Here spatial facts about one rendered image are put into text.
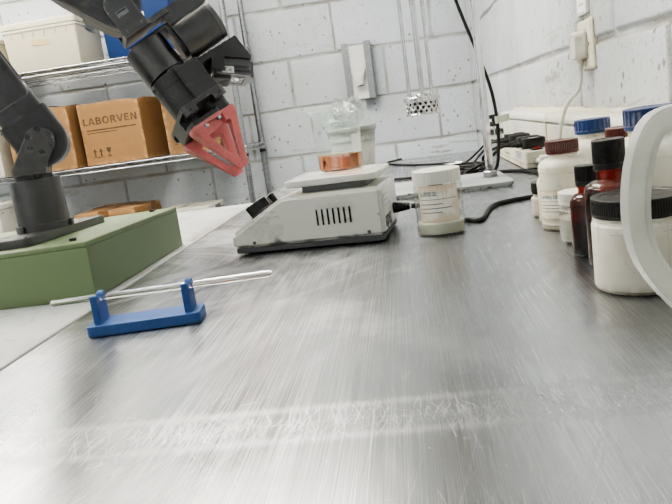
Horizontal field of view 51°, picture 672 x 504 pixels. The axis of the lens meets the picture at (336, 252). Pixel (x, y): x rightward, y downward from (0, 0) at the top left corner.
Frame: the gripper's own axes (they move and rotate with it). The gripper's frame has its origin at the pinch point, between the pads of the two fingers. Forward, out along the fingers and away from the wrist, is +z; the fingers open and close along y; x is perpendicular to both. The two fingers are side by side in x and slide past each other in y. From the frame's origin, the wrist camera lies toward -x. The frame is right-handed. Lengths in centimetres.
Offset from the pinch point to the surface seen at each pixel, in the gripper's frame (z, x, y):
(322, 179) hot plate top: 8.6, -4.2, -9.1
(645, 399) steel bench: 29, 13, -59
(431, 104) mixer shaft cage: 8.7, -43.6, 18.2
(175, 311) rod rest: 10.6, 22.4, -24.2
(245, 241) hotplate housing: 8.6, 6.1, -1.1
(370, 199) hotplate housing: 14.2, -6.3, -11.7
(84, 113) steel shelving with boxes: -86, -42, 219
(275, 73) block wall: -53, -123, 209
